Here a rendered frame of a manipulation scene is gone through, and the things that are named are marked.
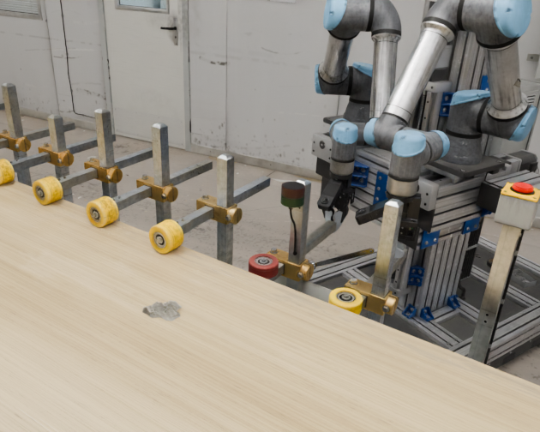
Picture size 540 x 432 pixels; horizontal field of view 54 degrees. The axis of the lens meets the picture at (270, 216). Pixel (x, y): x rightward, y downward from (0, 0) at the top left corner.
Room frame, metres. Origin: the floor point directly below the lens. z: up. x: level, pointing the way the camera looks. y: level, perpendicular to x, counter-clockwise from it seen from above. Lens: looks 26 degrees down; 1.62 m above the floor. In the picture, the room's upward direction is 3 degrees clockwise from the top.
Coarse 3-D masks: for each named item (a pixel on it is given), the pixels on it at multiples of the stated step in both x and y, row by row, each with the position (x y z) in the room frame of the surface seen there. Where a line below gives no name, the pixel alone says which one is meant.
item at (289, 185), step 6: (288, 186) 1.22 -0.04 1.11; (294, 186) 1.23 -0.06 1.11; (300, 186) 1.23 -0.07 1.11; (288, 198) 1.21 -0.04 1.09; (300, 198) 1.21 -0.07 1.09; (300, 210) 1.25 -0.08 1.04; (294, 222) 1.24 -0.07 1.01; (294, 228) 1.24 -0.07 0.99; (294, 234) 1.25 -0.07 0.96; (294, 240) 1.25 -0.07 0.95; (294, 246) 1.25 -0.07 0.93; (294, 252) 1.25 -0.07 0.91
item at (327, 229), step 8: (328, 224) 1.53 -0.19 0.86; (312, 232) 1.46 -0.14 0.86; (320, 232) 1.47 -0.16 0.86; (328, 232) 1.50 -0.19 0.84; (312, 240) 1.41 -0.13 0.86; (320, 240) 1.45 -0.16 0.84; (312, 248) 1.41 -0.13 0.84; (280, 264) 1.26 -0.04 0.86; (280, 272) 1.25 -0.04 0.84; (272, 280) 1.21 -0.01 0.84
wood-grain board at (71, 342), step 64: (0, 192) 1.56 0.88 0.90; (0, 256) 1.17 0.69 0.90; (64, 256) 1.18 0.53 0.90; (128, 256) 1.20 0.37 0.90; (192, 256) 1.21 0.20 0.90; (0, 320) 0.91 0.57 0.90; (64, 320) 0.92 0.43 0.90; (128, 320) 0.93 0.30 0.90; (192, 320) 0.94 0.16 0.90; (256, 320) 0.95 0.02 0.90; (320, 320) 0.96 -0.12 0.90; (0, 384) 0.72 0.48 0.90; (64, 384) 0.73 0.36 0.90; (128, 384) 0.74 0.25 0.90; (192, 384) 0.75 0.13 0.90; (256, 384) 0.76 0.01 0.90; (320, 384) 0.76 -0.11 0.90; (384, 384) 0.77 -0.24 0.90; (448, 384) 0.78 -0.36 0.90; (512, 384) 0.79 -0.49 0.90
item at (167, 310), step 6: (150, 306) 0.97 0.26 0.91; (156, 306) 0.97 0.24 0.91; (162, 306) 0.96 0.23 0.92; (168, 306) 0.98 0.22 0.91; (174, 306) 0.98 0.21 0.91; (180, 306) 0.98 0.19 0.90; (144, 312) 0.95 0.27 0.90; (150, 312) 0.95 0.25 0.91; (156, 312) 0.95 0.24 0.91; (162, 312) 0.95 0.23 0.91; (168, 312) 0.95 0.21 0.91; (174, 312) 0.95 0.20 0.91; (168, 318) 0.94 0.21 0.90; (174, 318) 0.94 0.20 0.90
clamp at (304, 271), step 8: (280, 256) 1.29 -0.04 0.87; (288, 264) 1.26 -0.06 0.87; (296, 264) 1.25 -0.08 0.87; (304, 264) 1.25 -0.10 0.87; (288, 272) 1.26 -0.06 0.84; (296, 272) 1.24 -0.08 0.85; (304, 272) 1.23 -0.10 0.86; (312, 272) 1.26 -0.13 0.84; (296, 280) 1.24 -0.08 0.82; (304, 280) 1.24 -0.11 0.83
